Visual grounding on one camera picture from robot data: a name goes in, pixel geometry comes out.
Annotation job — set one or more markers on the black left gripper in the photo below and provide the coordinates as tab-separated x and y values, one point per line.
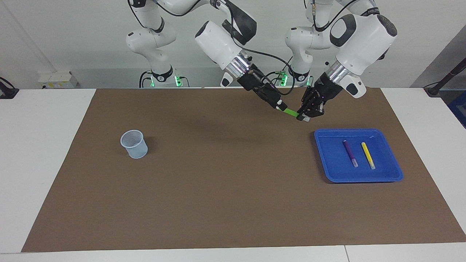
327	91

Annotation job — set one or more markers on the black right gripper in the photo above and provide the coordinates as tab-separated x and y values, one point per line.
253	80

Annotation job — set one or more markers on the purple pen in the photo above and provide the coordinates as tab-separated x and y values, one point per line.
349	153

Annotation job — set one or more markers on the yellow pen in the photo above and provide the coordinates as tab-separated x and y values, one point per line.
367	154

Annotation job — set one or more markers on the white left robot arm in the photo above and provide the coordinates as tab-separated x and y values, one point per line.
360	40

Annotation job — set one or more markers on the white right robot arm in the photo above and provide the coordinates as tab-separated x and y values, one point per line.
218	40

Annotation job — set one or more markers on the blue plastic tray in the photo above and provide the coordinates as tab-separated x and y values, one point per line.
338	171

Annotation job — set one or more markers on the brown table mat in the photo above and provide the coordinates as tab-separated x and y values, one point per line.
218	182

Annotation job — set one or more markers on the black stand leg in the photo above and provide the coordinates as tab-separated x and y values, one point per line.
447	76

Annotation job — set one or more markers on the translucent plastic cup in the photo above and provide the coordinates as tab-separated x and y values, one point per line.
136	149

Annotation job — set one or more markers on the blue crate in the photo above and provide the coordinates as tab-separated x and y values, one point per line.
459	109

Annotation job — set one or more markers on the black table clamp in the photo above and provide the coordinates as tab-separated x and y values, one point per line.
7	91

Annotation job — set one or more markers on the white wall socket box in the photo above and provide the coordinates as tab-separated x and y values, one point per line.
58	80

